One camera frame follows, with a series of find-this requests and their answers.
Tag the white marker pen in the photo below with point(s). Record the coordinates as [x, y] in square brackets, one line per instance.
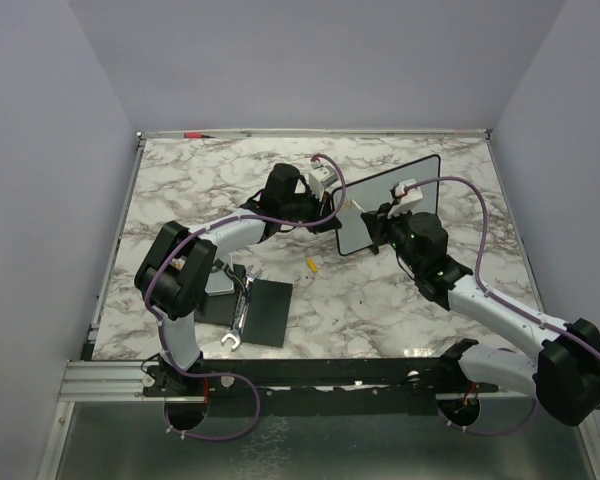
[357, 206]

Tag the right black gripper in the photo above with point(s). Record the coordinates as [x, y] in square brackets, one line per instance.
[379, 223]

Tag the red marker on rail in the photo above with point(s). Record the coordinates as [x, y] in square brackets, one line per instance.
[197, 135]

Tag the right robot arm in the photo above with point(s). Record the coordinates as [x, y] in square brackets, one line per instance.
[555, 362]

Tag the yellow marker cap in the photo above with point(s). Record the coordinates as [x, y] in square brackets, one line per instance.
[312, 265]

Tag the black square mat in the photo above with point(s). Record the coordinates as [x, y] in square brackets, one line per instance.
[267, 316]

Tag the aluminium table frame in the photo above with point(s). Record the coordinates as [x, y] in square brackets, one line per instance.
[129, 440]

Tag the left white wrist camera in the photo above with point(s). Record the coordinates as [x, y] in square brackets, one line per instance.
[320, 179]

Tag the black framed whiteboard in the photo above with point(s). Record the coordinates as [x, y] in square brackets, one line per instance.
[372, 191]

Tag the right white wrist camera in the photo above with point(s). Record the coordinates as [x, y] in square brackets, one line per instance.
[406, 195]

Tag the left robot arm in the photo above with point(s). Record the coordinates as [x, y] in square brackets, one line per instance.
[186, 275]

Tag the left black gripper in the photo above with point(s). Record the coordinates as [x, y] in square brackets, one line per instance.
[322, 211]

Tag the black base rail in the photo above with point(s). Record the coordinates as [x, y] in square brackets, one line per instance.
[292, 387]

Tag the silver wrench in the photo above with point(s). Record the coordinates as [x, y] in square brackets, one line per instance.
[245, 285]

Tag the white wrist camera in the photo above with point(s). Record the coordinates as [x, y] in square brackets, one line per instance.
[406, 195]
[320, 179]

